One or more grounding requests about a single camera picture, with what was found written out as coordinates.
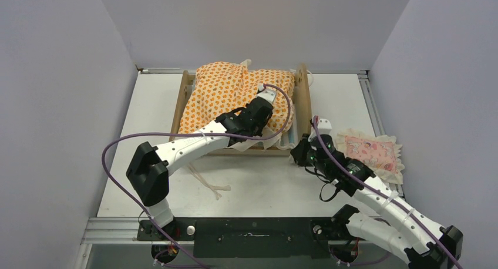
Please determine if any orange patterned pet mattress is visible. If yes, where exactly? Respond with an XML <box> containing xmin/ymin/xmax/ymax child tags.
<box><xmin>178</xmin><ymin>60</ymin><xmax>295</xmax><ymax>152</ymax></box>

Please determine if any wooden pet bed frame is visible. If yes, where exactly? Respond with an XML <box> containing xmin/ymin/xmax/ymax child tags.
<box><xmin>171</xmin><ymin>63</ymin><xmax>312</xmax><ymax>157</ymax></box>

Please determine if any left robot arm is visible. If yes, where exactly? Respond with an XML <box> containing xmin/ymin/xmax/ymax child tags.
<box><xmin>126</xmin><ymin>92</ymin><xmax>276</xmax><ymax>240</ymax></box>

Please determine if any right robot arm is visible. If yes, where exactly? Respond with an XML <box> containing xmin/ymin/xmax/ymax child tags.
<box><xmin>290</xmin><ymin>134</ymin><xmax>463</xmax><ymax>268</ymax></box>

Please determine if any pink frilled small pillow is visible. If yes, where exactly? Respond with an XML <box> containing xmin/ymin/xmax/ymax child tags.
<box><xmin>333</xmin><ymin>129</ymin><xmax>405</xmax><ymax>185</ymax></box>

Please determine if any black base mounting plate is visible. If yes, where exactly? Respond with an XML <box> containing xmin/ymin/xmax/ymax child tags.
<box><xmin>136</xmin><ymin>216</ymin><xmax>374</xmax><ymax>260</ymax></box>

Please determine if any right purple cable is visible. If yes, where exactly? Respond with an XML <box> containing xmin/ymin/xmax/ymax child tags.
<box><xmin>311</xmin><ymin>115</ymin><xmax>464</xmax><ymax>269</ymax></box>

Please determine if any purple cable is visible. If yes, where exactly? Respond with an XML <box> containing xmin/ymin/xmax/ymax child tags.
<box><xmin>101</xmin><ymin>83</ymin><xmax>292</xmax><ymax>269</ymax></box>
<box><xmin>311</xmin><ymin>115</ymin><xmax>464</xmax><ymax>269</ymax></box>

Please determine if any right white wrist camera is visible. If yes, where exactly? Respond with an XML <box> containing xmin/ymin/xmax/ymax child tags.
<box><xmin>308</xmin><ymin>115</ymin><xmax>332</xmax><ymax>142</ymax></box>

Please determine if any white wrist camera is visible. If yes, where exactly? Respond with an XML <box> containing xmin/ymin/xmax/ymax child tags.
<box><xmin>308</xmin><ymin>115</ymin><xmax>332</xmax><ymax>142</ymax></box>
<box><xmin>256</xmin><ymin>84</ymin><xmax>277</xmax><ymax>105</ymax></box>

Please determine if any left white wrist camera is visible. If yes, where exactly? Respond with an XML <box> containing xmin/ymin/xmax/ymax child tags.
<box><xmin>256</xmin><ymin>84</ymin><xmax>277</xmax><ymax>105</ymax></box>

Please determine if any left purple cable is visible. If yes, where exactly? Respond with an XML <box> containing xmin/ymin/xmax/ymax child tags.
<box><xmin>101</xmin><ymin>83</ymin><xmax>292</xmax><ymax>269</ymax></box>

